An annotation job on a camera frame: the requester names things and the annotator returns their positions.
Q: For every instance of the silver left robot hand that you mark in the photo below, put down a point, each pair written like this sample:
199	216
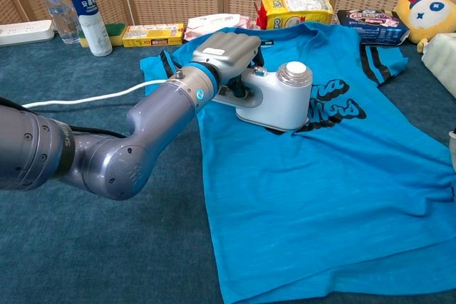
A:
228	49

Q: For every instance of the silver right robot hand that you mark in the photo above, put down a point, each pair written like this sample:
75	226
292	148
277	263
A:
453	147

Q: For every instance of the white handheld steam iron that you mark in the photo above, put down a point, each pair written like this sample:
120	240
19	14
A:
285	104

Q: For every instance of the blue Carolina Panthers t-shirt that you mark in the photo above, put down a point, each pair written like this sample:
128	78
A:
320	193

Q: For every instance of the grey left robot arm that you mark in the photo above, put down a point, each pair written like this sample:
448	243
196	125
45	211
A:
107	161

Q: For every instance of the pink wet wipes pack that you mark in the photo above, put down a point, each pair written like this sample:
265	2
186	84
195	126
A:
210	22

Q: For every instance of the red snack package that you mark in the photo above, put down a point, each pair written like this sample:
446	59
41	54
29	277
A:
260	15

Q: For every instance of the yellow cardboard box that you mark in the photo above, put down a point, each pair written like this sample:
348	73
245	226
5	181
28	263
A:
153	35

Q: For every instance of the yellow snack bag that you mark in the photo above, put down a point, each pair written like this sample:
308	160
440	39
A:
295	10

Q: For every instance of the white tissue multipack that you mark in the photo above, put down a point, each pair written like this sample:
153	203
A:
443	62

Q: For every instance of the green and yellow sponge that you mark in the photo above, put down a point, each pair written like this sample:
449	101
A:
117	33

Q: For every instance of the white bottle with blue cap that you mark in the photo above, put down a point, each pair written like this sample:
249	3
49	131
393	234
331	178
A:
94	26

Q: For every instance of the yellow plush toy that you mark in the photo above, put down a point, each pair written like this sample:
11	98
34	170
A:
427	12

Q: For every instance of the dark sanitary pad pack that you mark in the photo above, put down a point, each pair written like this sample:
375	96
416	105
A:
377	24

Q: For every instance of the clear plastic water bottle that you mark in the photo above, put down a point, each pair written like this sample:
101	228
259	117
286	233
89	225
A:
57	8

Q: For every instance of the white power strip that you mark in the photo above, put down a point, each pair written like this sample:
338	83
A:
25	31

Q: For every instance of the dark teal tablecloth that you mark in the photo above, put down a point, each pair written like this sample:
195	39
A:
89	240

